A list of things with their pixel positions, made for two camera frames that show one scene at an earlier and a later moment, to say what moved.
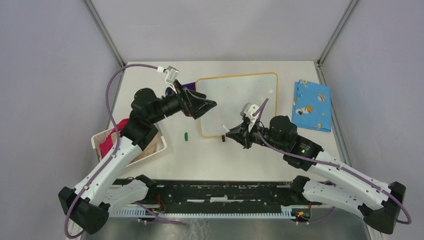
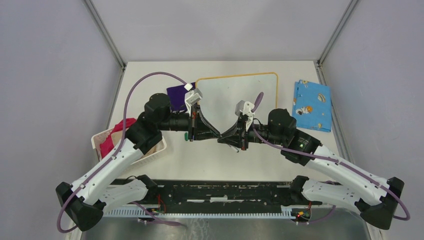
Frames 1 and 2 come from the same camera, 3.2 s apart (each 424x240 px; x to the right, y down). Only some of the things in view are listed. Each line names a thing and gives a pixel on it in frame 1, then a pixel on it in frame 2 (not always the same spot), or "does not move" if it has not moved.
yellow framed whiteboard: x=231 y=93 does not move
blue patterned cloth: x=312 y=108 does not move
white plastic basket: x=96 y=139 does not move
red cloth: x=106 y=144 does not move
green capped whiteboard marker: x=225 y=128 → x=234 y=148
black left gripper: x=186 y=104 → x=200 y=127
